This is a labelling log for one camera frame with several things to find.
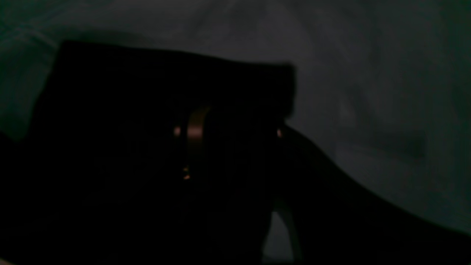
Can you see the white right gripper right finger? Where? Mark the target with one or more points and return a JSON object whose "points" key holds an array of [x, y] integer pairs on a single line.
{"points": [[340, 222]]}

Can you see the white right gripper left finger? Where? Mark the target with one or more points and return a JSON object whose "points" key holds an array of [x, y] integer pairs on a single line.
{"points": [[190, 169]]}

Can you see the black t-shirt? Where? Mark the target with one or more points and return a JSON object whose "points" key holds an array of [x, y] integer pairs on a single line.
{"points": [[90, 183]]}

